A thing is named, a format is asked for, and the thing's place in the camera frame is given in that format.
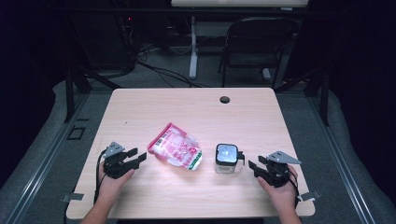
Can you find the black metal stand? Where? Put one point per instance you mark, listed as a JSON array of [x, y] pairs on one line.
[[324, 99], [70, 93]]

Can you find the person's right hand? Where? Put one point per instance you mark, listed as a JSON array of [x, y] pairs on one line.
[[285, 196]]

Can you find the black folding chair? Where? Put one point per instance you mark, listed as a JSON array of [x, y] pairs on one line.
[[258, 40]]

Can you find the person's left hand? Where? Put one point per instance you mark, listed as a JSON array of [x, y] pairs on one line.
[[110, 186]]

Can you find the red printed clear plastic bag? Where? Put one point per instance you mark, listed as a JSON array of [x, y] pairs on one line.
[[176, 147]]

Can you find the white desk leg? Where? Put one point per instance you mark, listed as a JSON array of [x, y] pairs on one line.
[[193, 53]]

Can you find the grey tape strip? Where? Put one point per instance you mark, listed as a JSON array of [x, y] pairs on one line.
[[309, 195], [74, 197]]

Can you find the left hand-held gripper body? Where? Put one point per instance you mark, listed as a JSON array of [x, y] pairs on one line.
[[115, 165]]

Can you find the aluminium floor rail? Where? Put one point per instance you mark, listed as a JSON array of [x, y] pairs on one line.
[[345, 174], [37, 180]]

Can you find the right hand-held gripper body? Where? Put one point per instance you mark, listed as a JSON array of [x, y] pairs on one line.
[[278, 171]]

